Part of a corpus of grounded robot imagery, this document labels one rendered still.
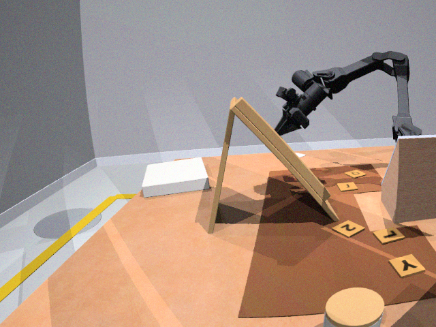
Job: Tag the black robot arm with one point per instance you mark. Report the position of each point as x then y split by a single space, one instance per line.
336 79

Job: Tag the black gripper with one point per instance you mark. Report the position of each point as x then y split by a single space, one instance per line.
296 115

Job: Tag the grey cylindrical canister with tan lid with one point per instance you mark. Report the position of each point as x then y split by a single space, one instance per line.
354 307

